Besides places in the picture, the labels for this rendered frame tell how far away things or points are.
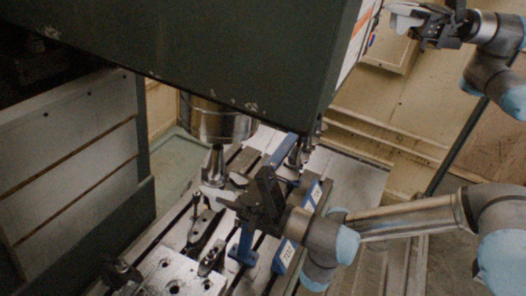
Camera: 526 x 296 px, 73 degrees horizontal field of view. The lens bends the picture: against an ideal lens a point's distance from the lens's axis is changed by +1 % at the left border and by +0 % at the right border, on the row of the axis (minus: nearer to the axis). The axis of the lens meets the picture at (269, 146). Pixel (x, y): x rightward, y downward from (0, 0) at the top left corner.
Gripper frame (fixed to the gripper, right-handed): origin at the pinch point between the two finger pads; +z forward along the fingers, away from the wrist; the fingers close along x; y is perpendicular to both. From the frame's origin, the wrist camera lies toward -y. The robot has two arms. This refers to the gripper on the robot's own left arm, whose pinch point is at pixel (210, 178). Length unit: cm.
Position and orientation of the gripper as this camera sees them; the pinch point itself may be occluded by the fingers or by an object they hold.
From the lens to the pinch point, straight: 82.0
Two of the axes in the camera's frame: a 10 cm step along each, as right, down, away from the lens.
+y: -1.6, 7.9, 5.9
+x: 4.0, -5.0, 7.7
